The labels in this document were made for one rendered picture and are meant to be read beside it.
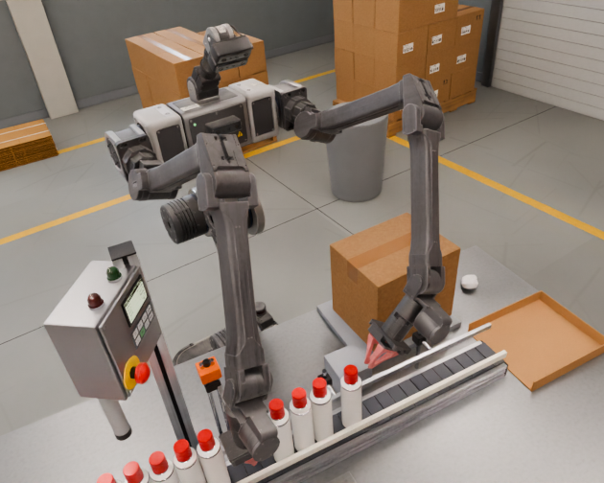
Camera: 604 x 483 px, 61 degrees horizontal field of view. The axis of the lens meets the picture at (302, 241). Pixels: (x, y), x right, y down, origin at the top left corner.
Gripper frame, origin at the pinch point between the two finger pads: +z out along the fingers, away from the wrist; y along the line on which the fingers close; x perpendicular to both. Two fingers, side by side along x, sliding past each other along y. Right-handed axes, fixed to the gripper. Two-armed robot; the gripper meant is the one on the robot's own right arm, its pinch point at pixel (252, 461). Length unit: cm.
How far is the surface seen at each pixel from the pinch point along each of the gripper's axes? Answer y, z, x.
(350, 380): 27.3, -4.4, 4.6
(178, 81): 74, 28, 341
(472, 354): 70, 14, 8
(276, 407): 8.7, -6.6, 5.0
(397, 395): 42.9, 14.2, 6.9
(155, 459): -18.2, -6.8, 6.0
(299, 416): 13.3, -1.5, 3.9
